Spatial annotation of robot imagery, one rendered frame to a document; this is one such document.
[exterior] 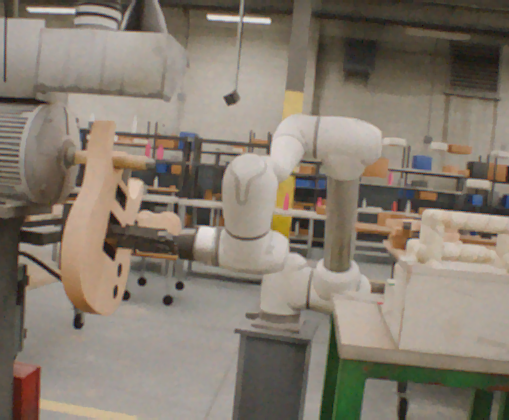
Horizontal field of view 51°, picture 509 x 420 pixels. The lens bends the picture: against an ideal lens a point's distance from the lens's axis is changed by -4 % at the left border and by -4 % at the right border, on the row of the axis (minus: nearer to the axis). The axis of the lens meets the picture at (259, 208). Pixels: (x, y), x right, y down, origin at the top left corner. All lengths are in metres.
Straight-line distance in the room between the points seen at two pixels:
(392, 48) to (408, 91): 1.03
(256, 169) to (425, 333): 0.47
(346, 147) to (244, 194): 0.59
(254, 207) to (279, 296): 0.91
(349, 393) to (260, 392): 0.93
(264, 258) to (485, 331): 0.48
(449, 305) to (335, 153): 0.69
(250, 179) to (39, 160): 0.51
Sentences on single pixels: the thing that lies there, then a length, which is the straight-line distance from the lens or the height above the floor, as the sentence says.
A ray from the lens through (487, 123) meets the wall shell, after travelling 12.96.
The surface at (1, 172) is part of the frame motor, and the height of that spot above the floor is 1.20.
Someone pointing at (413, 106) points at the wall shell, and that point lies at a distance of 12.61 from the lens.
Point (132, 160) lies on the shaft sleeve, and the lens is 1.34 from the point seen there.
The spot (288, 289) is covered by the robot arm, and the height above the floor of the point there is 0.86.
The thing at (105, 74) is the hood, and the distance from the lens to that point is 1.23.
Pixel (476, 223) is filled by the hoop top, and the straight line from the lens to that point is 1.13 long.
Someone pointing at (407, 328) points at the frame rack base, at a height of 0.98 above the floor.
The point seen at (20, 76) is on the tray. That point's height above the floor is 1.43.
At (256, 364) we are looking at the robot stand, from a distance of 2.03.
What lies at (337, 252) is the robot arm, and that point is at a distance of 1.87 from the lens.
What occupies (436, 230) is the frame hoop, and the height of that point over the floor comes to 1.17.
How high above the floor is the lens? 1.24
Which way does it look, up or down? 3 degrees down
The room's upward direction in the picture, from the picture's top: 6 degrees clockwise
